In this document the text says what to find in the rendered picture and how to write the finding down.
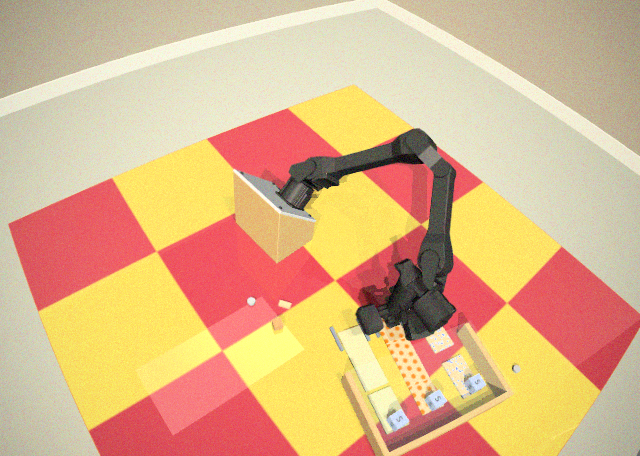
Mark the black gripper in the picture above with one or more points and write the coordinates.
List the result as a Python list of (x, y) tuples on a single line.
[(370, 319)]

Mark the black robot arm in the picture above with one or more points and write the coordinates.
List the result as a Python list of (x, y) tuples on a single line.
[(424, 288)]

